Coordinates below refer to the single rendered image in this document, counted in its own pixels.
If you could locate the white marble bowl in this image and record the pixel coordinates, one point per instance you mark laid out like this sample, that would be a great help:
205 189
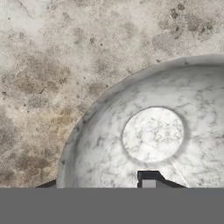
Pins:
186 96

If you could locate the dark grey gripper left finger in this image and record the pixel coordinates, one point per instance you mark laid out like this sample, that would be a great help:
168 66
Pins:
49 185

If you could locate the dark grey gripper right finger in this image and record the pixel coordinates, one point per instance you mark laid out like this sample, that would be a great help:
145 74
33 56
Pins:
149 178

